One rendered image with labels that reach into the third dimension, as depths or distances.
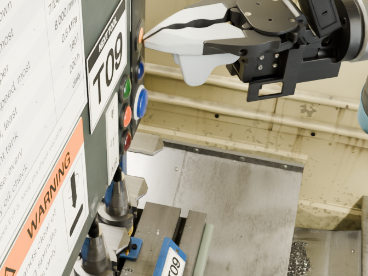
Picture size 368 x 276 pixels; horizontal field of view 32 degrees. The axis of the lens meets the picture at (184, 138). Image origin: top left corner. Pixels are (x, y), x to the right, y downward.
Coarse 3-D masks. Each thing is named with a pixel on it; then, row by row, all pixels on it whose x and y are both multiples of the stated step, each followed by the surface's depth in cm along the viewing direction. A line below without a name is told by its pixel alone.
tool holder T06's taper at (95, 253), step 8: (88, 240) 87; (96, 240) 87; (104, 240) 89; (88, 248) 88; (96, 248) 88; (104, 248) 89; (80, 256) 90; (88, 256) 89; (96, 256) 89; (104, 256) 90; (80, 264) 91; (88, 264) 90; (96, 264) 90; (104, 264) 90; (88, 272) 91; (96, 272) 90
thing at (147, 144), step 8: (136, 136) 114; (144, 136) 114; (152, 136) 114; (136, 144) 112; (144, 144) 112; (152, 144) 113; (160, 144) 113; (136, 152) 111; (144, 152) 111; (152, 152) 111
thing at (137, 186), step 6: (126, 180) 106; (132, 180) 106; (138, 180) 106; (144, 180) 106; (132, 186) 105; (138, 186) 105; (144, 186) 105; (132, 192) 104; (138, 192) 104; (144, 192) 104; (138, 198) 103
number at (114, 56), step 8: (120, 24) 52; (120, 32) 52; (112, 40) 50; (120, 40) 53; (112, 48) 50; (120, 48) 53; (104, 56) 49; (112, 56) 51; (120, 56) 54; (112, 64) 51; (120, 64) 54; (112, 72) 52; (112, 80) 52
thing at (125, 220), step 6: (102, 198) 101; (132, 198) 102; (102, 204) 100; (132, 204) 101; (102, 210) 99; (132, 210) 101; (102, 216) 98; (108, 216) 98; (120, 216) 99; (126, 216) 99; (132, 216) 99; (108, 222) 98; (114, 222) 98; (120, 222) 98; (126, 222) 99; (132, 222) 100; (126, 228) 100
